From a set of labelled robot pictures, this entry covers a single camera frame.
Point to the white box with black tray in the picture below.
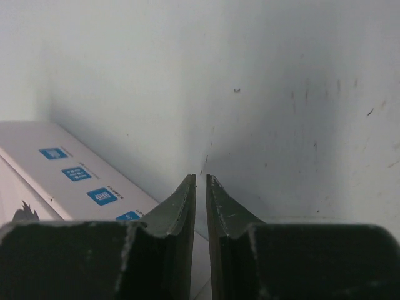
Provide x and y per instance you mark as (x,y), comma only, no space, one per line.
(48,175)

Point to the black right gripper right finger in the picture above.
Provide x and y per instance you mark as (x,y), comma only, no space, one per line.
(253,259)

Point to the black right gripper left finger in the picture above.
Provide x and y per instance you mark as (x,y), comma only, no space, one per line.
(150,258)

